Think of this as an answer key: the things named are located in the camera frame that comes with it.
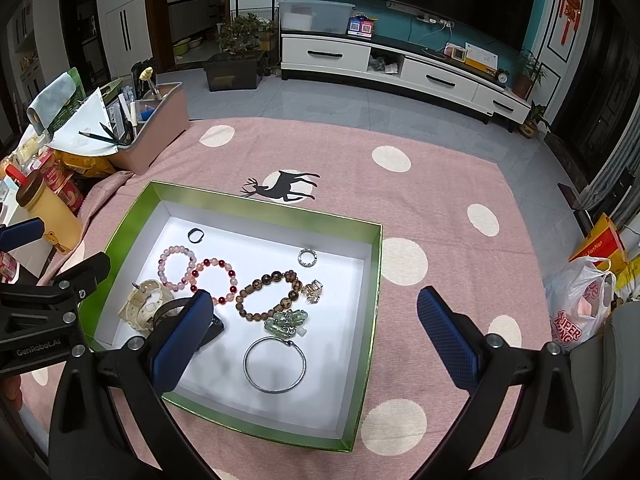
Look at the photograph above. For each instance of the white red plastic bag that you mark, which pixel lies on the white red plastic bag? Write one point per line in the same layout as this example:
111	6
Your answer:
575	310

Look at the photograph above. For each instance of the green cardboard box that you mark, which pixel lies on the green cardboard box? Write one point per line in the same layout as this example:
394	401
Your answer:
325	390

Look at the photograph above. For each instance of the yellow red paper bag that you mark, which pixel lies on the yellow red paper bag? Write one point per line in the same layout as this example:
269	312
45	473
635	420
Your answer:
600	240

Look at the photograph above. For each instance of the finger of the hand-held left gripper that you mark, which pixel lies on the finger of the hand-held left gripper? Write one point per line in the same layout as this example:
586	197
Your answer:
20	235
82	270

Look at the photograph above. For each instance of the red snack packets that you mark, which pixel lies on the red snack packets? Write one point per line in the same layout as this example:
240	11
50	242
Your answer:
62	185

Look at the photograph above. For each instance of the person's left hand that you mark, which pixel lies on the person's left hand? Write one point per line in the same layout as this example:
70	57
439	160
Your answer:
10	391

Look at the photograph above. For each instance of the bunch of pens and pencils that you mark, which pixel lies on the bunch of pens and pencils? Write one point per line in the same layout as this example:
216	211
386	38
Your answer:
125	125

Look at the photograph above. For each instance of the leafy green plant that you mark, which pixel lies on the leafy green plant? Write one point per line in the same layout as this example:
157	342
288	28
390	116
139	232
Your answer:
242	32

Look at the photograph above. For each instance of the pink desk organizer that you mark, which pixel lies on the pink desk organizer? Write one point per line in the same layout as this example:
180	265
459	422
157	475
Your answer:
160	130

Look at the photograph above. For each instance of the tall potted plant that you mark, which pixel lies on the tall potted plant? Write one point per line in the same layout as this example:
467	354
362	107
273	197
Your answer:
525	82

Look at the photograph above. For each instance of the clear plastic storage bin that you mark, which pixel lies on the clear plastic storage bin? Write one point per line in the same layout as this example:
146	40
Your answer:
315	17

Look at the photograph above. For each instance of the orange snack packet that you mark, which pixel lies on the orange snack packet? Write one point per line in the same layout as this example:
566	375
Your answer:
85	162

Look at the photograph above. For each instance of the small potted plant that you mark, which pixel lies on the small potted plant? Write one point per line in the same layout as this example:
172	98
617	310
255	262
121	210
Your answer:
532	122

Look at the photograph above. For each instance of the silver bangle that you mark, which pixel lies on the silver bangle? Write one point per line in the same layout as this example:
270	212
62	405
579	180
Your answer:
289	343

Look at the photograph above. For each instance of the cream brush head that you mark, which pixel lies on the cream brush head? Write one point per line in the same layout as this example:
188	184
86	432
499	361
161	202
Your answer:
146	74

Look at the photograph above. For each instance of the yellow desk calendar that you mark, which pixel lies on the yellow desk calendar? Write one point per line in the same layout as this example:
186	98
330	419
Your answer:
480	57

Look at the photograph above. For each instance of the red hanging knot ornament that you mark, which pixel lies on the red hanging knot ornament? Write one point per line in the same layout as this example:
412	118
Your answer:
571	2

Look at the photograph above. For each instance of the green wash basins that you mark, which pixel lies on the green wash basins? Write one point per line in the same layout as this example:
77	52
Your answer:
185	46

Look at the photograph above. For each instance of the black plastic bin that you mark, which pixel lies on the black plastic bin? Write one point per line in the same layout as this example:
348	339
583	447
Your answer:
232	72

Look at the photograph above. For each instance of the pink polka dot tablecloth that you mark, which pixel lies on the pink polka dot tablecloth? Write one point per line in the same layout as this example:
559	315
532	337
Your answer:
440	185

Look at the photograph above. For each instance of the black wrist watch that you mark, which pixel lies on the black wrist watch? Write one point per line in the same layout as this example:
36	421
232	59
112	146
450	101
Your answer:
215	327

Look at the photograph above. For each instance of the gold charm ornament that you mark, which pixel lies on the gold charm ornament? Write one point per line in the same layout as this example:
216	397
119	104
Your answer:
312	292

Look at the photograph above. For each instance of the white paper sheet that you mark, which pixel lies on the white paper sheet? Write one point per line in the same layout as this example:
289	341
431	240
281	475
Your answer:
85	125

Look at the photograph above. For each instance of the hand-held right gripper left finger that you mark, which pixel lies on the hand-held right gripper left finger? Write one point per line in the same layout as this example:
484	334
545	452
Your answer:
180	345

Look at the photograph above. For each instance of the yellow bear paper bag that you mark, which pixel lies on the yellow bear paper bag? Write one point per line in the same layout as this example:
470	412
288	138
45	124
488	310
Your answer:
50	215

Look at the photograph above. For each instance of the white television cabinet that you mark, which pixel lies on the white television cabinet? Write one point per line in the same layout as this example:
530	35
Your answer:
325	57

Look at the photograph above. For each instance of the small black clock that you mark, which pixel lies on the small black clock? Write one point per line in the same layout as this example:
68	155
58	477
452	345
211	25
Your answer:
503	76

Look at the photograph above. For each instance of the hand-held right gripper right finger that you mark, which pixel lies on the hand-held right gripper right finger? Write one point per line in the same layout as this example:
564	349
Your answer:
445	345

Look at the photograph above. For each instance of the small pink device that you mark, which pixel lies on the small pink device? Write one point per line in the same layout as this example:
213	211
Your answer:
455	53

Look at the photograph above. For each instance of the beige wrist watch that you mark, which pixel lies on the beige wrist watch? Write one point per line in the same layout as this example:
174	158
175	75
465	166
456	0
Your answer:
142	310

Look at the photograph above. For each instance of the grey blue cloth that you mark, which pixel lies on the grey blue cloth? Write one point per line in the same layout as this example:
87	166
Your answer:
50	100

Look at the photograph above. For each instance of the white power strip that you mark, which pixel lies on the white power strip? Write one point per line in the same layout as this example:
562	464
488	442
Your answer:
435	20

